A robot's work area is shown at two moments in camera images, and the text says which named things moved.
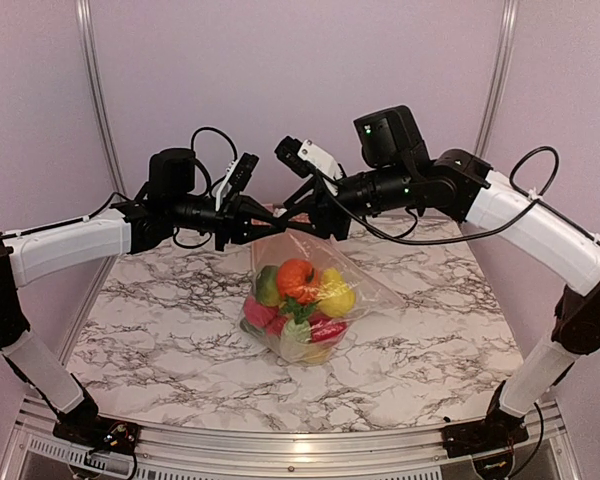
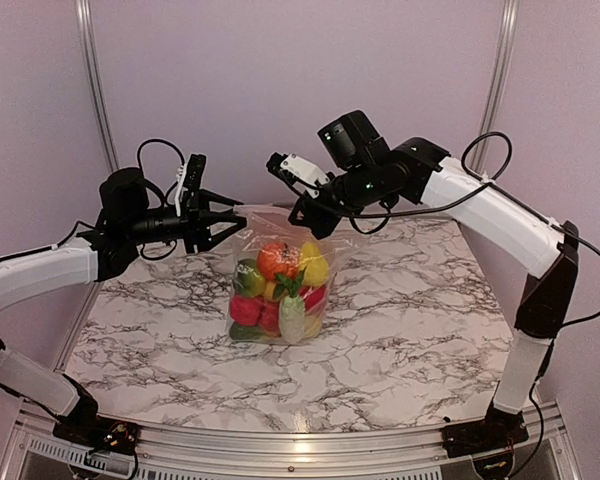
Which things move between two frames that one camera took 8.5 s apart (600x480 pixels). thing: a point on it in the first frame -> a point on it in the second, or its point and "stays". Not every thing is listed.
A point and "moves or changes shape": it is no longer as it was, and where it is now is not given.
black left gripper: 234,219 -> 196,231
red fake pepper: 323,327 -> 312,296
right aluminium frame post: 505,44 stays
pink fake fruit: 263,315 -> 245,310
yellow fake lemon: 336,299 -> 316,266
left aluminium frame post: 84,14 stays
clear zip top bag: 302,292 moves or changes shape
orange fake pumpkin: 296,279 -> 278,257
